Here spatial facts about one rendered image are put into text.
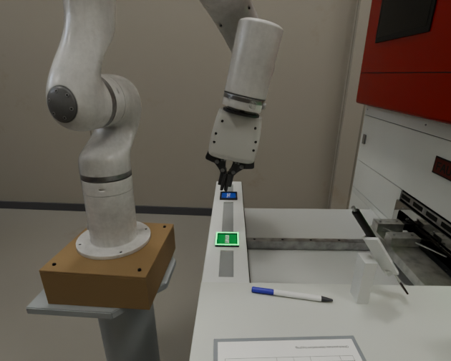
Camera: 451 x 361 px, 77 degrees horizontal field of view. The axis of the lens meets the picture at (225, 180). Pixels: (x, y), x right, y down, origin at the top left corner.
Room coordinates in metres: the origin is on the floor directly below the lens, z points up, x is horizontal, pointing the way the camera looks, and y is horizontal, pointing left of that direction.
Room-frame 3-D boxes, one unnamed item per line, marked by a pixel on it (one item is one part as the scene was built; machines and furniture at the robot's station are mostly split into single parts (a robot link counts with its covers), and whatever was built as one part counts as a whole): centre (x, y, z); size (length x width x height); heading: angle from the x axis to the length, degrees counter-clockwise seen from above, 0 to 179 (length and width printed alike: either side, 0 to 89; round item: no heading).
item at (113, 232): (0.66, 0.30, 1.01); 0.19 x 0.19 x 0.18
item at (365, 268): (0.39, -0.25, 1.03); 0.06 x 0.04 x 0.13; 89
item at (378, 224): (0.77, -0.51, 0.89); 0.08 x 0.03 x 0.03; 89
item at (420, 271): (0.61, -0.50, 0.87); 0.36 x 0.08 x 0.03; 179
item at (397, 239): (0.69, -0.50, 0.89); 0.08 x 0.03 x 0.03; 89
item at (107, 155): (0.70, 0.29, 1.22); 0.19 x 0.12 x 0.24; 165
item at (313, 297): (0.39, -0.12, 0.97); 0.14 x 0.01 x 0.01; 79
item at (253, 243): (0.76, -0.31, 0.84); 0.50 x 0.02 x 0.03; 89
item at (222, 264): (0.71, -0.01, 0.89); 0.55 x 0.09 x 0.14; 179
